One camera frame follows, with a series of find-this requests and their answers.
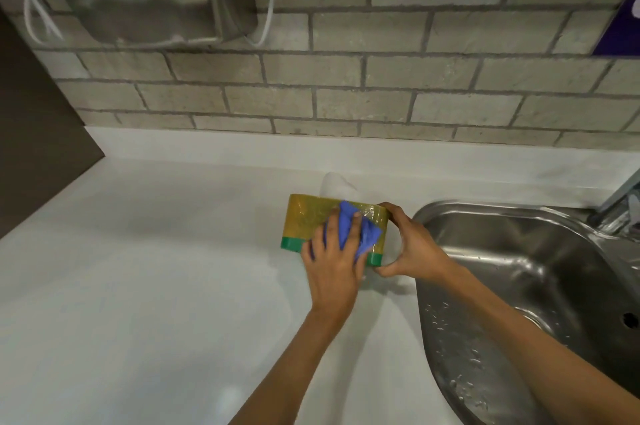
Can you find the person's left hand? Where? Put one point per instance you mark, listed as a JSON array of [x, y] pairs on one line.
[[332, 275]]

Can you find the person's left little finger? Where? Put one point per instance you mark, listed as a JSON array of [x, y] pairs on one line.
[[306, 255]]

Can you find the yellow green tissue box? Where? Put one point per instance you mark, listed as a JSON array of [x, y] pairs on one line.
[[305, 222]]

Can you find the person's left middle finger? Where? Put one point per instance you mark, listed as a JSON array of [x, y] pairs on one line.
[[332, 225]]

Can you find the person's left thumb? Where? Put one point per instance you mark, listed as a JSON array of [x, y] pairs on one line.
[[363, 265]]

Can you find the chrome faucet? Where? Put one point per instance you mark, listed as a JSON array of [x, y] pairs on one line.
[[617, 210]]

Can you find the person's right hand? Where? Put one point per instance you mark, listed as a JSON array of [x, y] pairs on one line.
[[415, 252]]

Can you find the stainless steel sink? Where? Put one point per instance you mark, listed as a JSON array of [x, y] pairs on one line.
[[540, 260]]

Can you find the person's right forearm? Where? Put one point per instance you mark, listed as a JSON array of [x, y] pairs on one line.
[[530, 339]]

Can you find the person's left forearm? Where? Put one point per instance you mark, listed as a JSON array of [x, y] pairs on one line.
[[290, 364]]

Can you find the dark brown cabinet panel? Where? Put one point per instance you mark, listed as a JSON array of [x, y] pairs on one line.
[[35, 140]]

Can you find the purple sign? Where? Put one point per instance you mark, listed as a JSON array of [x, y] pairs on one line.
[[620, 25]]

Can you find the blue cleaning cloth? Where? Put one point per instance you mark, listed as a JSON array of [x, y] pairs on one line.
[[372, 235]]

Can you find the person's right thumb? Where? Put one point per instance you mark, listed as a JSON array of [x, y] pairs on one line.
[[389, 270]]

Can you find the white tissue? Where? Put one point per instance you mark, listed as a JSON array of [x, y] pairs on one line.
[[337, 187]]

